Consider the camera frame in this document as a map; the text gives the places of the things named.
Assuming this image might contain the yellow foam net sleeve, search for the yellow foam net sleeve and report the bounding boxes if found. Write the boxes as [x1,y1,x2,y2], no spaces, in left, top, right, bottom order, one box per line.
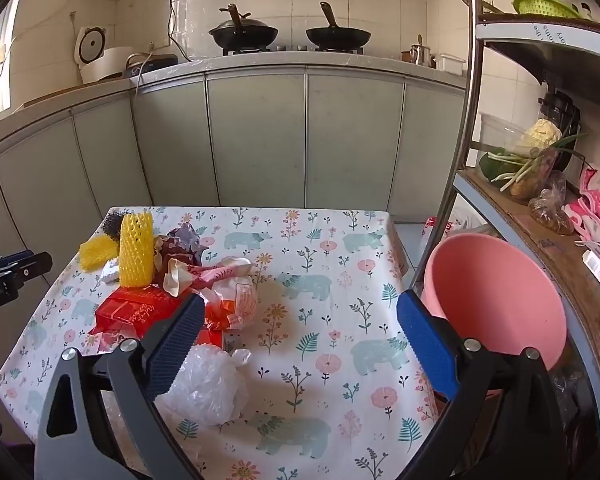
[119,211,155,288]

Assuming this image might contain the clear plastic bag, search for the clear plastic bag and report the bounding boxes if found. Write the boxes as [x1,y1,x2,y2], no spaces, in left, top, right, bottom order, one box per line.
[157,344,251,427]

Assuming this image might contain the red plastic wrapper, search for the red plastic wrapper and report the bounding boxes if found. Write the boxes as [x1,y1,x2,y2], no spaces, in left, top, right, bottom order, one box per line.
[90,286,236,349]

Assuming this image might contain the pink white snack bag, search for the pink white snack bag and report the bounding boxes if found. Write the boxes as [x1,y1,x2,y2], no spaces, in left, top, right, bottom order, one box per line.
[161,257,258,332]

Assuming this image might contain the kitchen counter cabinets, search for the kitchen counter cabinets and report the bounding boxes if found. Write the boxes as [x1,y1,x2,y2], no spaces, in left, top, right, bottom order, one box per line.
[0,52,470,340]

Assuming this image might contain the flat yellow foam net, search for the flat yellow foam net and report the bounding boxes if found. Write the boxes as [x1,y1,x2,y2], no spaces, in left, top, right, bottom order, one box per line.
[79,234,119,272]

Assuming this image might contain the steel wool scrubber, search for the steel wool scrubber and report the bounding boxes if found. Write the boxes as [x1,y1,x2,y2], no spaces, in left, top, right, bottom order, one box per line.
[102,210,125,242]

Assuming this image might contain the pink plastic bucket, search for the pink plastic bucket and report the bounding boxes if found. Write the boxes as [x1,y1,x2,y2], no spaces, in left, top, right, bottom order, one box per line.
[421,231,568,401]

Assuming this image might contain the metal storage rack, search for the metal storage rack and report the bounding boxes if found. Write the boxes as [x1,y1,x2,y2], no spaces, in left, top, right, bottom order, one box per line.
[409,0,600,441]

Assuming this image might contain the floral bear tablecloth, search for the floral bear tablecloth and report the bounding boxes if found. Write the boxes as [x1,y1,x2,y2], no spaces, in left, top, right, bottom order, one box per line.
[0,205,449,480]

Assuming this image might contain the white rice cooker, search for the white rice cooker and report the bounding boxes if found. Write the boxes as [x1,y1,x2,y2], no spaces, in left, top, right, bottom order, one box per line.
[74,26,134,84]

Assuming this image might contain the bag of brown food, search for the bag of brown food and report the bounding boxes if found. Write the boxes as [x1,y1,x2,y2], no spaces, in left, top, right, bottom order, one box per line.
[528,171,574,235]

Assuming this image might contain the pink polka dot cloth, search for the pink polka dot cloth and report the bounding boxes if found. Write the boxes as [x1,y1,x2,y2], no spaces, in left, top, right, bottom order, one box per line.
[562,165,600,251]

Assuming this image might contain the induction cooker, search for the induction cooker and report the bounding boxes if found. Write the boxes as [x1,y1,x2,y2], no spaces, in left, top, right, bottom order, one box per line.
[123,52,178,78]

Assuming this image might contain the green onions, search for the green onions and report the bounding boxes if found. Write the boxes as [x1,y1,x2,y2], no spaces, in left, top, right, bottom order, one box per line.
[479,133,585,200]

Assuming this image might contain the cauliflower head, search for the cauliflower head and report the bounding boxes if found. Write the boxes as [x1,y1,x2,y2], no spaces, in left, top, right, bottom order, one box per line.
[515,119,562,154]

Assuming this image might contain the black wok with lid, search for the black wok with lid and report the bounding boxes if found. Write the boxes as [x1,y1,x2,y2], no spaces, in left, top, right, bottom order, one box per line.
[209,3,278,55]

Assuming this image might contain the black blender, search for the black blender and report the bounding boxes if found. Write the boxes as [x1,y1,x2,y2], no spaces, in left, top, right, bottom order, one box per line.
[539,89,581,171]

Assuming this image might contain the black frying pan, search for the black frying pan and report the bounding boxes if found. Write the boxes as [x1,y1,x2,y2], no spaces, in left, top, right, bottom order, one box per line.
[306,1,370,52]

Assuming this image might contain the steel kettle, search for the steel kettle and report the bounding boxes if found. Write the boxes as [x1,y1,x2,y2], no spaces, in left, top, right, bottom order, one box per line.
[410,36,431,67]

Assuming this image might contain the green plastic colander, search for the green plastic colander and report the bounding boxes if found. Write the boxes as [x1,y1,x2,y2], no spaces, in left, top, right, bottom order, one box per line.
[513,0,581,18]

